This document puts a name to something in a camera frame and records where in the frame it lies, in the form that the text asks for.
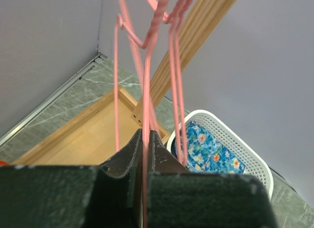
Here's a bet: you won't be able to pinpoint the white plastic basket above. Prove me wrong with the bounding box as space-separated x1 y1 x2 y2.
166 109 274 202

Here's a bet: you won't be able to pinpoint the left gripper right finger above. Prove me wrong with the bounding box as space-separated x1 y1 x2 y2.
147 131 277 228

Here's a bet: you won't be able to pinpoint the wooden clothes rack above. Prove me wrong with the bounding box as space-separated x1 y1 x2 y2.
14 0 236 165

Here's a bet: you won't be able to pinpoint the blue floral cloth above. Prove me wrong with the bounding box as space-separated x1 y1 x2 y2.
186 121 246 174

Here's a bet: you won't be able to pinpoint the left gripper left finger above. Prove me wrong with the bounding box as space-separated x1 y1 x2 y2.
0 130 142 228

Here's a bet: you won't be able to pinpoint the pink wire hanger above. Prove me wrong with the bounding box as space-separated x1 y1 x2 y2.
166 0 193 166
114 0 160 151
114 0 169 228

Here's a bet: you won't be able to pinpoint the orange shorts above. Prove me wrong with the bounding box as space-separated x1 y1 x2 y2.
0 160 9 166

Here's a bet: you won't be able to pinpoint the pink wire hanger top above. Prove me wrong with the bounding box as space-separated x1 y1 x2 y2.
166 0 193 166

